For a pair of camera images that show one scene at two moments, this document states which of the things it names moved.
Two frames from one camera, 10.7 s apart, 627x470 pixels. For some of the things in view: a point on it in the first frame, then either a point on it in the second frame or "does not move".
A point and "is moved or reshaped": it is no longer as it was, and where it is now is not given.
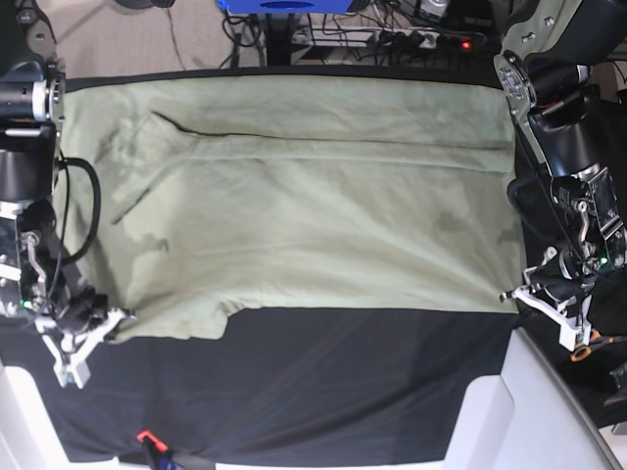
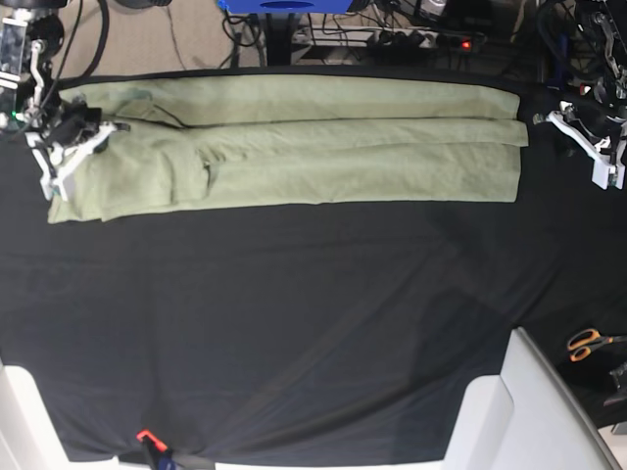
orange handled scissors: (583, 352) does not move
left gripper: (71, 311) → (70, 122)
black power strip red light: (460, 41) does not move
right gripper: (567, 277) → (606, 169)
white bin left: (29, 439) does not move
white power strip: (363, 36) does not move
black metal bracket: (620, 376) does not move
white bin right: (526, 418) does not move
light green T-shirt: (190, 198) is moved or reshaped
